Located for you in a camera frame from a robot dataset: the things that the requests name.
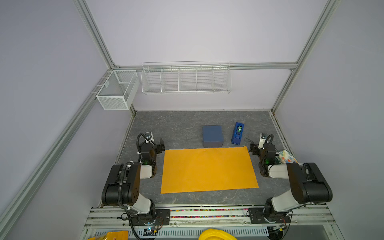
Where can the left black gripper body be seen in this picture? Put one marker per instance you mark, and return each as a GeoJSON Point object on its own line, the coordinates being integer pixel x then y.
{"type": "Point", "coordinates": [159, 147]}

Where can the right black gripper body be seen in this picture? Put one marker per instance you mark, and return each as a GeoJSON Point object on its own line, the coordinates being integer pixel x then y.
{"type": "Point", "coordinates": [255, 150]}

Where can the dark blue gift box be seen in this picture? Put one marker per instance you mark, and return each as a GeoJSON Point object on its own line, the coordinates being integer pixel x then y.
{"type": "Point", "coordinates": [213, 137]}

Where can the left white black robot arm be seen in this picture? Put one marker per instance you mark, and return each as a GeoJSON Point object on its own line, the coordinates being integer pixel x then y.
{"type": "Point", "coordinates": [122, 187]}

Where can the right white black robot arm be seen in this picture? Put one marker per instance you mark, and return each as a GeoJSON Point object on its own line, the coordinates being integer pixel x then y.
{"type": "Point", "coordinates": [308, 186]}

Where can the colourful tissue box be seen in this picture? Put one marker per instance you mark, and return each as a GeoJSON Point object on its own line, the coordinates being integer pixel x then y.
{"type": "Point", "coordinates": [285, 157]}

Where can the blue tape dispenser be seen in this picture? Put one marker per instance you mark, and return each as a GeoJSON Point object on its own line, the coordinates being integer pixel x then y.
{"type": "Point", "coordinates": [237, 134]}

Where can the white mesh square basket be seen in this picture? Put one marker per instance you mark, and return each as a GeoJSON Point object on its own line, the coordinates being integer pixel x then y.
{"type": "Point", "coordinates": [118, 91]}

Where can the yellow plastic bag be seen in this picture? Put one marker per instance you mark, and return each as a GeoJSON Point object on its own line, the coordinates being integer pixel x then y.
{"type": "Point", "coordinates": [121, 235]}

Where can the yellow hard hat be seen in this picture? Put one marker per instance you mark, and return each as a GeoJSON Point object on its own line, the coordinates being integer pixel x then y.
{"type": "Point", "coordinates": [214, 234]}

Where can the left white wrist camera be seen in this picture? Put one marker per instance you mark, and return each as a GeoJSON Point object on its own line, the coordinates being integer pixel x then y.
{"type": "Point", "coordinates": [149, 136]}

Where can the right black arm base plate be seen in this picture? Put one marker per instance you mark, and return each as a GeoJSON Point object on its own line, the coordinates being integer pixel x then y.
{"type": "Point", "coordinates": [260, 215]}

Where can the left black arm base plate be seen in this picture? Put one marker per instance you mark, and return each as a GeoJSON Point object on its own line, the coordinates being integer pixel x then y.
{"type": "Point", "coordinates": [159, 217]}

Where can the long white wire basket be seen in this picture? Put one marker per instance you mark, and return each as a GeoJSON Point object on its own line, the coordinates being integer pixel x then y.
{"type": "Point", "coordinates": [186, 77]}

